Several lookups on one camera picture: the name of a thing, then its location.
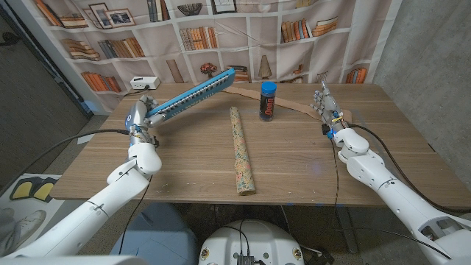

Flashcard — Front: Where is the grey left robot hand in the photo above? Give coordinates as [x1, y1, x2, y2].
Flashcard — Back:
[124, 94, 167, 134]

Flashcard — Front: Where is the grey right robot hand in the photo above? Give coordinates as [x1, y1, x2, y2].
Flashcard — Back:
[310, 79, 350, 133]

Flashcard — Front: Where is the blue toy keyboard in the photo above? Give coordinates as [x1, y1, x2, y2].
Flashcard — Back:
[146, 68, 237, 121]

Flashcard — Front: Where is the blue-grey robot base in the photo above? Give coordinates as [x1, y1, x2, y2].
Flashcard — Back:
[109, 202, 200, 265]

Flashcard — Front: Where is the floral wrapping paper roll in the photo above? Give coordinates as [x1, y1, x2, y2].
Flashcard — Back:
[229, 106, 257, 197]

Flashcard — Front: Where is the white power strip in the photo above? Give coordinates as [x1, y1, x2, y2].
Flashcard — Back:
[130, 76, 161, 91]

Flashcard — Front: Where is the dark can with blue lid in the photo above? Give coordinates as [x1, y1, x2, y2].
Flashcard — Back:
[258, 81, 278, 123]

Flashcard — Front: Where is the printed bookshelf backdrop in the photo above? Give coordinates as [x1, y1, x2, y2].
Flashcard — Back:
[7, 0, 403, 116]

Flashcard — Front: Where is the grey metal table leg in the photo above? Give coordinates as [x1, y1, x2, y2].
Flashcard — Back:
[336, 205, 360, 255]

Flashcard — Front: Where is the yellow and black floor mat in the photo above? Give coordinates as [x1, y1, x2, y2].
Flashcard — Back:
[8, 176, 58, 203]

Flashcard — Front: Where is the black floor adapter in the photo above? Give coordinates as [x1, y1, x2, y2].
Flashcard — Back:
[304, 246, 335, 265]

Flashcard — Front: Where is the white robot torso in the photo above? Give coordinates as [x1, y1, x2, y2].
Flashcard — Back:
[197, 219, 305, 265]

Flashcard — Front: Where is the white shoe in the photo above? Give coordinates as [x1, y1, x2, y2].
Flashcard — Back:
[0, 208, 48, 255]

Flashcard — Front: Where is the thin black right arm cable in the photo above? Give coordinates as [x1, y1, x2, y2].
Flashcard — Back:
[330, 138, 340, 208]

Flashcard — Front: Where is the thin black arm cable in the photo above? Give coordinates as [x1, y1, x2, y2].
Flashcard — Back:
[330, 138, 340, 208]
[118, 175, 154, 255]

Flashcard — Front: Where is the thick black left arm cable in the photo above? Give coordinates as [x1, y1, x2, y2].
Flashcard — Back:
[0, 128, 132, 196]

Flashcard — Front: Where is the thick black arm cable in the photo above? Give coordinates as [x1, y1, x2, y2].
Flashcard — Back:
[347, 123, 471, 213]
[0, 128, 132, 196]

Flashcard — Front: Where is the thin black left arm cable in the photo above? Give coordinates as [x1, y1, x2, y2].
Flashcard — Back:
[118, 175, 154, 255]

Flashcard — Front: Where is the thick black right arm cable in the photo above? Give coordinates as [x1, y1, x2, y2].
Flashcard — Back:
[347, 123, 471, 213]

